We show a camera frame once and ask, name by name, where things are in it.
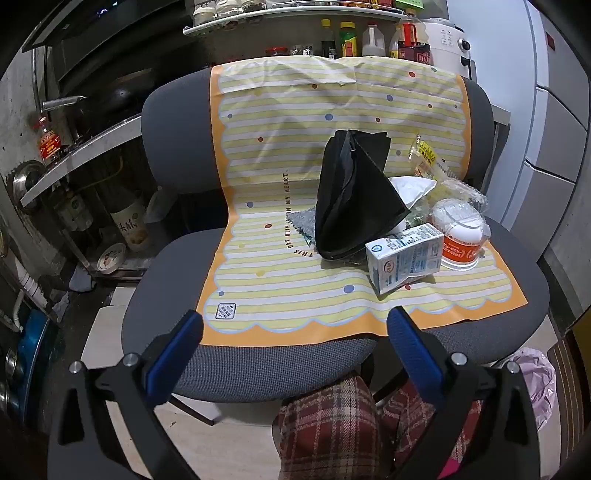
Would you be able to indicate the dark sauce bottle yellow cap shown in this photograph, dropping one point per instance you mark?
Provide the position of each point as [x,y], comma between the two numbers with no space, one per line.
[328,44]

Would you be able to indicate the black wok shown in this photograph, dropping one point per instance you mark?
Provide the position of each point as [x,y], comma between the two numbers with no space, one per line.
[120,97]

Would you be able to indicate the small red label bottle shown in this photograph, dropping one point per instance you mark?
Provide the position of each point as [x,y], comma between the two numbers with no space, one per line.
[48,143]

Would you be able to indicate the white air fryer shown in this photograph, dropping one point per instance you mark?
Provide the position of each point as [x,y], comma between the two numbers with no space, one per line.
[448,41]

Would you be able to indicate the yellow striped plastic mat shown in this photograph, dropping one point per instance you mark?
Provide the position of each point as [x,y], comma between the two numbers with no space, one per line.
[277,138]

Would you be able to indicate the person's plaid trouser leg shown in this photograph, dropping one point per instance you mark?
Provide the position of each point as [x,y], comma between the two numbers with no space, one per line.
[328,429]
[415,424]

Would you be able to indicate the red lid jar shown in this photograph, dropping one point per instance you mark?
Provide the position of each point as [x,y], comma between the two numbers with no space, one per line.
[276,50]

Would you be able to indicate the clear packet with yellow label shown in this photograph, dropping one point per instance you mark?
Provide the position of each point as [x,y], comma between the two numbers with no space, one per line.
[427,157]

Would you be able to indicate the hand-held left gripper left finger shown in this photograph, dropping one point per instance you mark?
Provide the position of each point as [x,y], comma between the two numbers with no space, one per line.
[173,355]

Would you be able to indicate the steel stove counter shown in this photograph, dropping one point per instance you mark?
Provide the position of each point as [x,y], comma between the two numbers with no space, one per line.
[83,150]

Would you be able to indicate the black bag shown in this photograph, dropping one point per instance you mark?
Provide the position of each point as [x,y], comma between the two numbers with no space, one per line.
[341,203]

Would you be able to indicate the steel pot lid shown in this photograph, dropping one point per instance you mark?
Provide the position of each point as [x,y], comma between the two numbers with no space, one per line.
[25,184]

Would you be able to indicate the green plastic box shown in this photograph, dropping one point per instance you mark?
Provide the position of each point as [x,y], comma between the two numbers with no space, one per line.
[408,4]

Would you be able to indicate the large red label oil bottle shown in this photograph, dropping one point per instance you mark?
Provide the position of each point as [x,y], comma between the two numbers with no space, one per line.
[411,37]

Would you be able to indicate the white bowl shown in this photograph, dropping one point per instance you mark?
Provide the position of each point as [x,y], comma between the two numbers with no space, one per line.
[111,258]

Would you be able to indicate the white blue milk carton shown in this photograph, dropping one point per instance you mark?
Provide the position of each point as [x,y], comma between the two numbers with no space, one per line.
[397,263]

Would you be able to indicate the grey office chair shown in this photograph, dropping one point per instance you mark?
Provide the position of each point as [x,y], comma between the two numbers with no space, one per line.
[277,369]

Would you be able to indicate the person's left plaid trouser leg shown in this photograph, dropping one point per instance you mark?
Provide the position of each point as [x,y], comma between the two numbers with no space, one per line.
[328,429]

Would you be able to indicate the white plastic jug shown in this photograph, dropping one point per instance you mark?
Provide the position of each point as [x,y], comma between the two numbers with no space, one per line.
[373,44]

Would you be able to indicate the clear crumpled plastic wrapper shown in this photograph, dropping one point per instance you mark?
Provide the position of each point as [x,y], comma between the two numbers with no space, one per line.
[461,189]

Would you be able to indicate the white orange instant noodle cup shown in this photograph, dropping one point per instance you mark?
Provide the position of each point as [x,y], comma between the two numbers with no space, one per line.
[461,249]

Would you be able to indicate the grey textured cloth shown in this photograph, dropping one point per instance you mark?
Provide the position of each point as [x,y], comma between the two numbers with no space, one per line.
[304,224]

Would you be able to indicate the person's right plaid trouser leg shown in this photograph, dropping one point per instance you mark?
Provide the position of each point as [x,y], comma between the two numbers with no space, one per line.
[415,424]

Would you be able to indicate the pink plastic bag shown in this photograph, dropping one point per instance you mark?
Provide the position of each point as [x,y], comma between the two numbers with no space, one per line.
[535,374]

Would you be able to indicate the black range hood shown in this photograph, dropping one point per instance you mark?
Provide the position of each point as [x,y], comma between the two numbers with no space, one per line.
[92,23]

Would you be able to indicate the white drain pipe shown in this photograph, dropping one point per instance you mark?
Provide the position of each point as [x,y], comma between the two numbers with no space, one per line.
[32,286]

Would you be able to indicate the grey white refrigerator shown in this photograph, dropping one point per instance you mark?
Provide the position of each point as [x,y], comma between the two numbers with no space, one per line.
[549,138]

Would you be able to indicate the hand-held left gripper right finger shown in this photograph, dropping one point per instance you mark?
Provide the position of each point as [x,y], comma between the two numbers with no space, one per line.
[415,355]

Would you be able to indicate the brown striped floor mat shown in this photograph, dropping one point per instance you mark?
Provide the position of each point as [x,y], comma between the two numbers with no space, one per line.
[570,364]

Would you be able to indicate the white lidded jars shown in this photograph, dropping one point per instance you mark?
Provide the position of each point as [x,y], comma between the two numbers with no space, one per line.
[205,14]

